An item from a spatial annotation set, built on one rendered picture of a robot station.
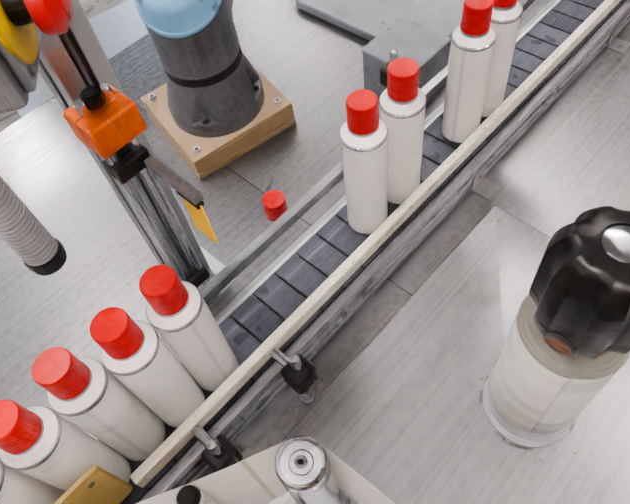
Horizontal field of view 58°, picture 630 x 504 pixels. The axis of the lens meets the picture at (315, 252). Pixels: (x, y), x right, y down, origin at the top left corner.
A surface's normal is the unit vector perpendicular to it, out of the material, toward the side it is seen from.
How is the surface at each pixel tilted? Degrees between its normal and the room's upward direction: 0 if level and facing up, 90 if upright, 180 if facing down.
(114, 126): 90
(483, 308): 0
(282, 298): 0
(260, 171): 0
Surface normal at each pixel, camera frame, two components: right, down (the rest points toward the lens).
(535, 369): -0.76, 0.58
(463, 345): -0.11, -0.55
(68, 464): 0.85, 0.39
